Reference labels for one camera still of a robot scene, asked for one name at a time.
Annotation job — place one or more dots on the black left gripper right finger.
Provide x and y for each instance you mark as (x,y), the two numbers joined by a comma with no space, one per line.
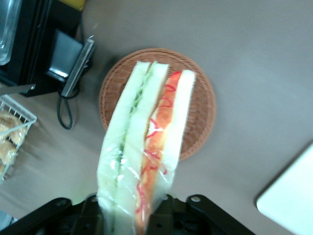
(161,215)

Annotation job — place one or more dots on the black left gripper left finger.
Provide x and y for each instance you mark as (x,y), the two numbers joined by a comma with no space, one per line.
(94,215)

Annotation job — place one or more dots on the triangle sandwich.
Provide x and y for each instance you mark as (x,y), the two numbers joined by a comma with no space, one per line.
(132,147)

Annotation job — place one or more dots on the round brown wicker basket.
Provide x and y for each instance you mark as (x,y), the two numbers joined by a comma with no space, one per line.
(200,110)

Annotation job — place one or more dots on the beige plastic tray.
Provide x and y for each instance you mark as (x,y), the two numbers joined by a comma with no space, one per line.
(293,195)

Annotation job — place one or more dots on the black machine with yellow panel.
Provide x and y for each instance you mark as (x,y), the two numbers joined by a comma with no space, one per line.
(36,36)

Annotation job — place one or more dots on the clear glass container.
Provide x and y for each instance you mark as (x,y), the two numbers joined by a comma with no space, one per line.
(7,29)

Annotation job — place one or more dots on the grey metal plate bracket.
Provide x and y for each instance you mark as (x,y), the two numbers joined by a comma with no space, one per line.
(78,66)

